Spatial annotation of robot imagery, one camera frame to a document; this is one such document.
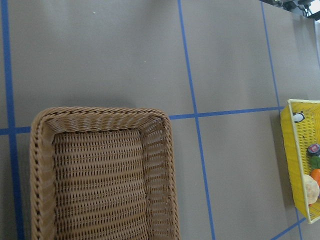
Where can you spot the brown wicker basket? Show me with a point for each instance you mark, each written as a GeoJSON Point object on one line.
{"type": "Point", "coordinates": [100, 173]}

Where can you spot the yellow plastic basket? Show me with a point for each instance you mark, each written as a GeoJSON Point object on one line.
{"type": "Point", "coordinates": [297, 137]}

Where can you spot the toy panda figure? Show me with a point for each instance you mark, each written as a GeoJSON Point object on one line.
{"type": "Point", "coordinates": [298, 117]}

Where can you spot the small printed can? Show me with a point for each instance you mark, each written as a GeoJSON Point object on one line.
{"type": "Point", "coordinates": [314, 149]}

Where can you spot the orange toy carrot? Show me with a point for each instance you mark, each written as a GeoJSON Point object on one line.
{"type": "Point", "coordinates": [315, 166]}

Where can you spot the toy croissant bread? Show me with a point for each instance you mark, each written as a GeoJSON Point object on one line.
{"type": "Point", "coordinates": [312, 189]}

